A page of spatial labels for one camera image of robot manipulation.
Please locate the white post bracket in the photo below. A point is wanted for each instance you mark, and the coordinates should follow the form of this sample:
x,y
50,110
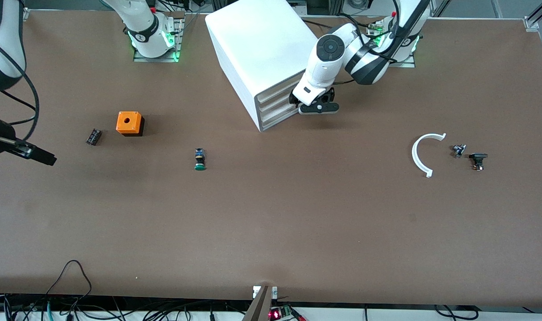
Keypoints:
x,y
256,292

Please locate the black push button switch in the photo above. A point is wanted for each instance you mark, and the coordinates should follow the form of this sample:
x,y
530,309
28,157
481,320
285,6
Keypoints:
x,y
478,156

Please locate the green push button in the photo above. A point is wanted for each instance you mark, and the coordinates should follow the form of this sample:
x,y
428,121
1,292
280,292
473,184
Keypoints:
x,y
200,166

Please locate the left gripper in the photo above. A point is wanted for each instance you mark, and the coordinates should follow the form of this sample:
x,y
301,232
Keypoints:
x,y
294,98

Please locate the brown camera post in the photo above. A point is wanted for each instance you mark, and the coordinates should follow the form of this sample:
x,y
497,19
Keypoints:
x,y
260,307

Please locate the small black contact block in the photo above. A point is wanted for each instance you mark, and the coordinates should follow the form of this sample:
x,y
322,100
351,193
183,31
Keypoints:
x,y
93,137

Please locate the aluminium corner bracket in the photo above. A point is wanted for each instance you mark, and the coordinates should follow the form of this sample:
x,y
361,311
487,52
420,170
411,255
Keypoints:
x,y
531,23

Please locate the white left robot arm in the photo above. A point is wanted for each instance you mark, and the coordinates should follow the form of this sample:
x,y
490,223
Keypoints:
x,y
329,67

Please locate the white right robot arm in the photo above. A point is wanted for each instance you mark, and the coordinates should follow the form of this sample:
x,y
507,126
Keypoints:
x,y
3,26

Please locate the orange button enclosure box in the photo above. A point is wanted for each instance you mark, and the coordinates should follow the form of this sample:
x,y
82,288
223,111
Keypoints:
x,y
128,121

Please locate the small metal pipe fitting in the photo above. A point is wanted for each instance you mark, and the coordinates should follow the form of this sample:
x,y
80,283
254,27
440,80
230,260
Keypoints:
x,y
458,150

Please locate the circuit board with red light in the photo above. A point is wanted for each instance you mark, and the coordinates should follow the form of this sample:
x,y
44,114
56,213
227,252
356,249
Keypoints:
x,y
275,314

